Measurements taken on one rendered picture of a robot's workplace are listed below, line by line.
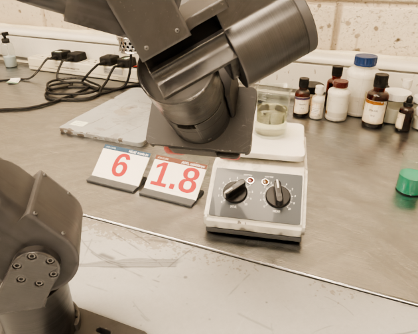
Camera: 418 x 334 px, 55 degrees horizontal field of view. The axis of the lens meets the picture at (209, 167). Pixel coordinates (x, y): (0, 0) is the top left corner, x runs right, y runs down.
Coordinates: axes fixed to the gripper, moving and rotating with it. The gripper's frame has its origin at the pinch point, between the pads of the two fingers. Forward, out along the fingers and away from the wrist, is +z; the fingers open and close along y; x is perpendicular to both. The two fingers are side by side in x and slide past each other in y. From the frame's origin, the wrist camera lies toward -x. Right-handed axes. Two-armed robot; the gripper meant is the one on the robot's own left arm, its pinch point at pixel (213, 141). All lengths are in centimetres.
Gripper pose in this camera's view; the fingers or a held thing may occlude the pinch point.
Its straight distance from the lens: 47.1
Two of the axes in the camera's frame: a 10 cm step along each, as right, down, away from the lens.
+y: -9.8, -1.0, 1.8
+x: -1.3, 9.7, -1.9
